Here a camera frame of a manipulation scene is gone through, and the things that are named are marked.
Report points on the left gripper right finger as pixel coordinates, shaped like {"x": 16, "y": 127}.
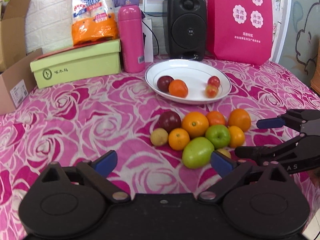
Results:
{"x": 259, "y": 201}

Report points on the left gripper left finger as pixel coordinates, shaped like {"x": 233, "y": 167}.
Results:
{"x": 68, "y": 201}

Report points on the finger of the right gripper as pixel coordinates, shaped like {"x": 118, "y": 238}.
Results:
{"x": 300, "y": 120}
{"x": 259, "y": 154}

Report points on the large green mango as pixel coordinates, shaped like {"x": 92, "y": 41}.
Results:
{"x": 197, "y": 153}

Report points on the red-yellow small apple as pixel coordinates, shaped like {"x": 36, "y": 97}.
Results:
{"x": 211, "y": 91}

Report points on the large orange mandarin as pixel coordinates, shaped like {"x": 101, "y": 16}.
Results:
{"x": 178, "y": 88}

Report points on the yellow orange right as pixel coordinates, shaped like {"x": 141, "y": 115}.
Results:
{"x": 237, "y": 136}

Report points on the yellow-brown small fruit right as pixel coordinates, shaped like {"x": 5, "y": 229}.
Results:
{"x": 225, "y": 152}

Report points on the yellow-brown small fruit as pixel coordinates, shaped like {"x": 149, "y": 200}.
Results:
{"x": 225, "y": 152}
{"x": 159, "y": 137}

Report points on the orange back right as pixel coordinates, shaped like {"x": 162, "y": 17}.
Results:
{"x": 240, "y": 118}

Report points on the green apple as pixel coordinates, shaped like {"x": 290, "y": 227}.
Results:
{"x": 218, "y": 135}

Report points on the red-orange tangerine back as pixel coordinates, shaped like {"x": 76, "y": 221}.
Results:
{"x": 215, "y": 118}

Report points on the large orange with navel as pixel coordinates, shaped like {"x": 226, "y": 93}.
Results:
{"x": 195, "y": 123}

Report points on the pink rose tablecloth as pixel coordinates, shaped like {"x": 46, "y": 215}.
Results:
{"x": 84, "y": 119}

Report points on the small orange front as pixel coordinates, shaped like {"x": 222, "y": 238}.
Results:
{"x": 178, "y": 139}

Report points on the small red apple on plate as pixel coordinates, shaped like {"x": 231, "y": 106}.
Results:
{"x": 214, "y": 81}

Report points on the dark purple plum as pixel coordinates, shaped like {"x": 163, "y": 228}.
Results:
{"x": 169, "y": 120}

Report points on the pink fabric bag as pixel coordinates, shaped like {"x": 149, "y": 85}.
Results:
{"x": 240, "y": 30}

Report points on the yellow-brown small fruit left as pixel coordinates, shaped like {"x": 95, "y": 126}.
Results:
{"x": 159, "y": 137}

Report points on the dark red plum on plate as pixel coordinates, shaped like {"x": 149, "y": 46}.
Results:
{"x": 164, "y": 82}

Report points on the cardboard box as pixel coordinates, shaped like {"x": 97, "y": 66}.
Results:
{"x": 17, "y": 80}

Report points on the green shoe box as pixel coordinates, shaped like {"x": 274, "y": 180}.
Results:
{"x": 83, "y": 63}

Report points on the black speaker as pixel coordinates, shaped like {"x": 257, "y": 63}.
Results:
{"x": 185, "y": 28}

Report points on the red booklet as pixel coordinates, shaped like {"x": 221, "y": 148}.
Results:
{"x": 68, "y": 49}

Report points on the white box behind thermos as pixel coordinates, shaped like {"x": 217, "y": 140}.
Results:
{"x": 148, "y": 42}

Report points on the paper cup package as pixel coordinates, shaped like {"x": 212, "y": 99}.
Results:
{"x": 93, "y": 20}

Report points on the pink thermos bottle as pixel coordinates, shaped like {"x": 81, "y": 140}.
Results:
{"x": 131, "y": 38}

